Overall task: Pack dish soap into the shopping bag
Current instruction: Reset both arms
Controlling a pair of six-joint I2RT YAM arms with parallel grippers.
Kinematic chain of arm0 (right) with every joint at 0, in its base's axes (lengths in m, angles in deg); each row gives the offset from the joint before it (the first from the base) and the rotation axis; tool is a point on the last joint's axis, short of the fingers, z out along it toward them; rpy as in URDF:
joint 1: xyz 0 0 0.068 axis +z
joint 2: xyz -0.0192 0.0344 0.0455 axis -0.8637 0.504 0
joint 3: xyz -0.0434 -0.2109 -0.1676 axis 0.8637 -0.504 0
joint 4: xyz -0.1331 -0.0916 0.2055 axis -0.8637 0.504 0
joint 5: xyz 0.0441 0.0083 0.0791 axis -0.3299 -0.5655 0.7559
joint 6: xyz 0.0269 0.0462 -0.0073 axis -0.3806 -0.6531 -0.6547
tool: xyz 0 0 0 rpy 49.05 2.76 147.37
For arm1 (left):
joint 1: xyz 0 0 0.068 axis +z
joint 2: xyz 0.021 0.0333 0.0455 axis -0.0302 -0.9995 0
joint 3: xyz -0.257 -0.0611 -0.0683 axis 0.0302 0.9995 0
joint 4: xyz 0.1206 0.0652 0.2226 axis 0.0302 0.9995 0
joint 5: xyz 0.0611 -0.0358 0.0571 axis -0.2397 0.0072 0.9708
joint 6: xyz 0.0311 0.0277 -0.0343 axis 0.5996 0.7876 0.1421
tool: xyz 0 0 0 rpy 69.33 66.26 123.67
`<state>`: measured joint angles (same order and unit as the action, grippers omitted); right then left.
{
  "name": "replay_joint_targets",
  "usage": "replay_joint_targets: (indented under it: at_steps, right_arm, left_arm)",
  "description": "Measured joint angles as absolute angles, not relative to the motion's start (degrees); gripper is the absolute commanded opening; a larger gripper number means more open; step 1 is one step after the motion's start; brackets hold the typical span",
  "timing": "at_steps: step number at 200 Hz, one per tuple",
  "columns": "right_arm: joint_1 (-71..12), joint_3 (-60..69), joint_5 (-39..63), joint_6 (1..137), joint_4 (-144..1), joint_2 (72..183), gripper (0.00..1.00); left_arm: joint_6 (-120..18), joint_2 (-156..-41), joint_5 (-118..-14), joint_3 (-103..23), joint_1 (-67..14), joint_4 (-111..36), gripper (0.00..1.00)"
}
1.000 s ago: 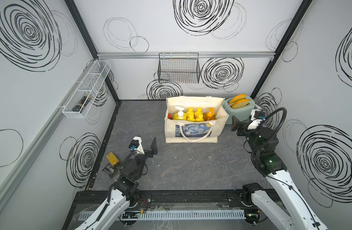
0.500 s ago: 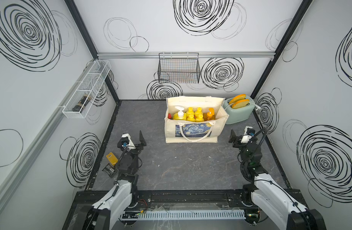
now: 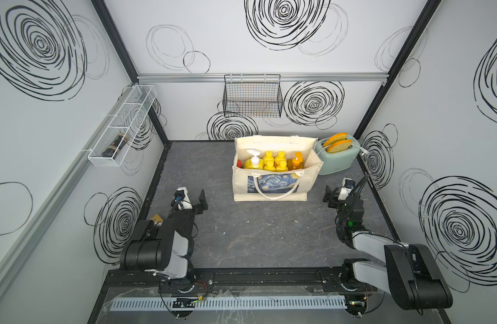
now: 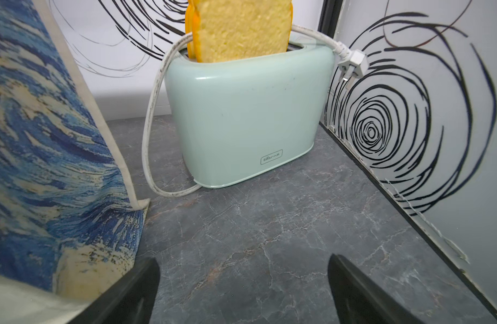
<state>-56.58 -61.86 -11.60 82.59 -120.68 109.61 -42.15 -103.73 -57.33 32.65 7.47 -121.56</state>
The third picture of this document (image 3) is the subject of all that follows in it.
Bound mint green toaster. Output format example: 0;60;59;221
315;135;361;176

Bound tall orange dish soap bottle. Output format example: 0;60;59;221
287;152;304;170

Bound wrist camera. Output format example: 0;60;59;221
338;178;356;201
174;187;192;210

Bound yellow tag object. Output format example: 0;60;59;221
151;214;163;225

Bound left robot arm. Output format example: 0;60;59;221
119;187;208;284

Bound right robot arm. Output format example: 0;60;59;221
323;185;453;312

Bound canvas starry night tote bag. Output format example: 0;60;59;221
232;135;323;202

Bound toast slice rear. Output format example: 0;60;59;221
323;132;348;147

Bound dark item in shelf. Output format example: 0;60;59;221
101;134;129;159

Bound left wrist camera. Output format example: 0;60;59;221
174;187;192;210

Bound grey slotted cable duct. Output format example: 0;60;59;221
110;296;347;311

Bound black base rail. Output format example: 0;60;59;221
106;266;428;293

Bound white toaster cable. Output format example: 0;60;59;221
315;143;370;159

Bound toast slice front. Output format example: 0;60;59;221
326;139;352;154

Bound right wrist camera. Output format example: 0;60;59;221
338;178;356;201

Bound black wire wall basket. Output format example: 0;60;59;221
222;74;283;118

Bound toast slice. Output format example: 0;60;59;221
323;132;348;147
326;139;352;154

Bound yellow pump dish soap bottle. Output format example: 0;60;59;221
244;149;264;170

